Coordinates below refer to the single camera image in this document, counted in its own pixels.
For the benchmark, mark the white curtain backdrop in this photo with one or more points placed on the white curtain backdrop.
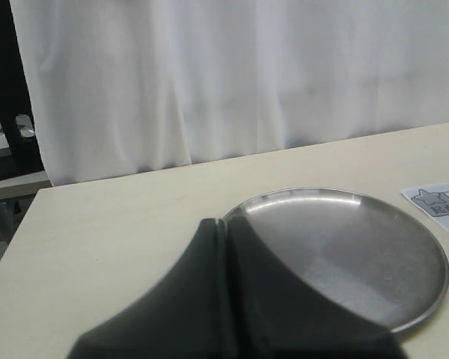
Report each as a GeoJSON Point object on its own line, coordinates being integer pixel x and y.
{"type": "Point", "coordinates": [123, 87]}

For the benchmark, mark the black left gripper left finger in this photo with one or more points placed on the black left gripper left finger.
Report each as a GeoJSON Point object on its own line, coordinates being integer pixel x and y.
{"type": "Point", "coordinates": [184, 316]}

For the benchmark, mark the grey side table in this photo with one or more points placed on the grey side table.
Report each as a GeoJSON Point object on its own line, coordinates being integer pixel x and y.
{"type": "Point", "coordinates": [21, 170]}

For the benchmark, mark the paper number game board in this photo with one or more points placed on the paper number game board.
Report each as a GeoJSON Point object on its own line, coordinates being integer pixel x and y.
{"type": "Point", "coordinates": [432, 200]}

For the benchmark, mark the round stainless steel plate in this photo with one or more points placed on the round stainless steel plate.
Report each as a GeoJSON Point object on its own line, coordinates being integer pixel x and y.
{"type": "Point", "coordinates": [367, 255]}

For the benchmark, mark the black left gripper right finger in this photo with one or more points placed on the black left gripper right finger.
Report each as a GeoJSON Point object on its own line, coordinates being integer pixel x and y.
{"type": "Point", "coordinates": [278, 315]}

